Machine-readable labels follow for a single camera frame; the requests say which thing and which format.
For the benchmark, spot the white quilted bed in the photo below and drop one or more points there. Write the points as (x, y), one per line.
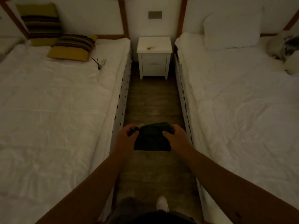
(245, 102)
(7, 46)
(46, 114)

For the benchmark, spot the person's right forearm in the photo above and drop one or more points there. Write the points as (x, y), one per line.
(233, 184)

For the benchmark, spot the person's left leg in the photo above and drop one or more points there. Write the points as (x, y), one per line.
(126, 209)

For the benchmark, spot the person's leg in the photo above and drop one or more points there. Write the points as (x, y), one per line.
(126, 209)
(172, 218)

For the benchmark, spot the crumbs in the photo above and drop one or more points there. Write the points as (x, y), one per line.
(150, 47)

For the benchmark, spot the person's left hand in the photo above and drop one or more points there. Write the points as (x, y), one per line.
(125, 139)

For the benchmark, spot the reed diffuser with black sticks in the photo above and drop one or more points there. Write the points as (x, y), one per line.
(100, 66)

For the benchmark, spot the white nightstand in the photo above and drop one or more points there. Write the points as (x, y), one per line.
(154, 65)

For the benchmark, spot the white pillow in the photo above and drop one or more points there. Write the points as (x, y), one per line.
(231, 30)

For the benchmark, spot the green cloth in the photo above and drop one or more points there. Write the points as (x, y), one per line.
(151, 139)

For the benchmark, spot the curved wooden headboard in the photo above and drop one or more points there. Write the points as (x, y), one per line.
(181, 18)
(123, 20)

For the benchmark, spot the brass wall switch plate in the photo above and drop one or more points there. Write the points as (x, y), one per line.
(155, 15)

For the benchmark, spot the person's right leg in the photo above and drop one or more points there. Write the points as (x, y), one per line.
(172, 218)

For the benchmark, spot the striped yellow pillow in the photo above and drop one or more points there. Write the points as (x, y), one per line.
(39, 23)
(72, 45)

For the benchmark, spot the person's left forearm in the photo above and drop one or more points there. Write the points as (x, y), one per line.
(88, 191)

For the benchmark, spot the rumpled light fabric bundle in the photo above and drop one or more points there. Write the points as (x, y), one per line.
(280, 48)

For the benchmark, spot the person's right hand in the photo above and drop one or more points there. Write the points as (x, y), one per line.
(179, 139)

